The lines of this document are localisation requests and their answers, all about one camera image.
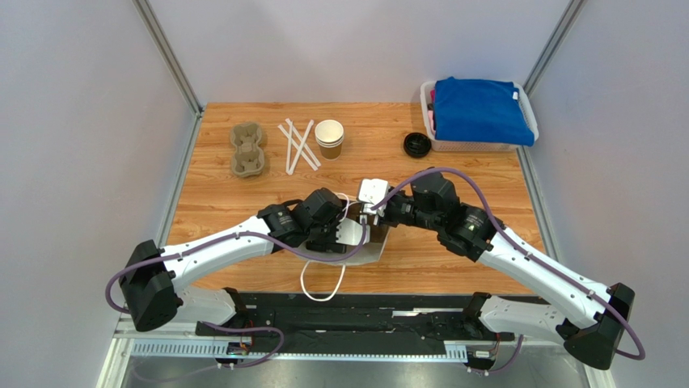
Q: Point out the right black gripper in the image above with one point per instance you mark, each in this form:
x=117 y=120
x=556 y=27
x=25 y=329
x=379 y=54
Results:
x=388 y=207

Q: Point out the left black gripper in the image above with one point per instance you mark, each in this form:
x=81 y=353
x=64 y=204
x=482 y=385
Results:
x=328 y=243

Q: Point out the brown paper bag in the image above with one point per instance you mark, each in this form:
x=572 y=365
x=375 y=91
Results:
x=361 y=255

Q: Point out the stack of paper cups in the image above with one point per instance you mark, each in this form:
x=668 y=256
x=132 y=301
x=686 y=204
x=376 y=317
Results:
x=329 y=135

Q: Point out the cardboard cup carrier tray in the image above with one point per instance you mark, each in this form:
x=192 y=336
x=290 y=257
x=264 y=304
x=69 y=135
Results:
x=248 y=159

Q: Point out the white straw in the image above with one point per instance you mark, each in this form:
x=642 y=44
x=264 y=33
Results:
x=291 y=148
x=298 y=148
x=302 y=148

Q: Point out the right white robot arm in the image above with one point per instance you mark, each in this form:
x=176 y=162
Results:
x=586 y=317

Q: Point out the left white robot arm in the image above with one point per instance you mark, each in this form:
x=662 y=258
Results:
x=156 y=285

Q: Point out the stack of black lids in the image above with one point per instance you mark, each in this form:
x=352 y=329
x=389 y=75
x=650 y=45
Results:
x=417 y=145

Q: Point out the white plastic basket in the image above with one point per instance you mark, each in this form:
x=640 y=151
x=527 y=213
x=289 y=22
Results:
x=427 y=96

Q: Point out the blue folded towel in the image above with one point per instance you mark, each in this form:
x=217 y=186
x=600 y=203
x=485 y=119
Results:
x=480 y=110

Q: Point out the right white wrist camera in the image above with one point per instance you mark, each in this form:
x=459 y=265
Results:
x=370 y=193

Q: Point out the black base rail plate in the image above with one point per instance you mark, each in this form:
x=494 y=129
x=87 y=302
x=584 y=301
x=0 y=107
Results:
x=359 y=324

